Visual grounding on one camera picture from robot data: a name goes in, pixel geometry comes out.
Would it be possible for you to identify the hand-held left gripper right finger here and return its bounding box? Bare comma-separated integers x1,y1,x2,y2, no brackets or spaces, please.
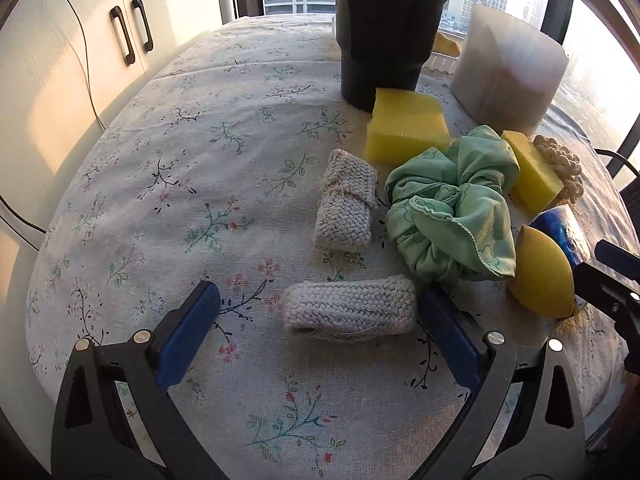
419,287,586,480

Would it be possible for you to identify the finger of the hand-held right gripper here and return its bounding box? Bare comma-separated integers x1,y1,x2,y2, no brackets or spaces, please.
570,261,640,376
594,239,640,286

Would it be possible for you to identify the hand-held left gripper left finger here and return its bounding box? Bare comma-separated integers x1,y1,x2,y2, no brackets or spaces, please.
51,280,231,480

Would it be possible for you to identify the yellow and blue sponge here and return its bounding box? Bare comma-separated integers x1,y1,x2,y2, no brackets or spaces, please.
507,205,591,318

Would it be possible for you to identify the grey knitted roll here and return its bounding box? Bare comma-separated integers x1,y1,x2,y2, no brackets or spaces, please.
281,275,418,343
312,149,379,251

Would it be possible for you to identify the cream beaded scrunchie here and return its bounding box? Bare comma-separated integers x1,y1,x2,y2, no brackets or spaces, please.
531,134,585,206

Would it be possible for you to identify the small yellow sponge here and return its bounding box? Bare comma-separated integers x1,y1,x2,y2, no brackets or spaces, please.
500,130,568,213

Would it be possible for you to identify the green cloth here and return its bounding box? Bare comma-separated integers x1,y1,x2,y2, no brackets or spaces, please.
384,125,522,283

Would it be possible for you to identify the large yellow sponge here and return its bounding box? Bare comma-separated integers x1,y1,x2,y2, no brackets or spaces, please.
365,87,451,166

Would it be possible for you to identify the white ribbed plastic container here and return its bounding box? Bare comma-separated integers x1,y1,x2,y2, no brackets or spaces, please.
452,2,571,136

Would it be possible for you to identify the black plastic cup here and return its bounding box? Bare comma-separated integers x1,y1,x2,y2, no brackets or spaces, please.
332,0,447,111

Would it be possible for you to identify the white ribbed tray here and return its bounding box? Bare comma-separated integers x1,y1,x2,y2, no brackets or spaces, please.
425,50,461,75

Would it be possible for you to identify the white cabinet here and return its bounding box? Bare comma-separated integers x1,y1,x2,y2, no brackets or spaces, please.
0,0,236,281

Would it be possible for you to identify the dark cabinet handle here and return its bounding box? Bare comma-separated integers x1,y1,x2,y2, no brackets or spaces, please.
131,0,153,52
110,6,136,67

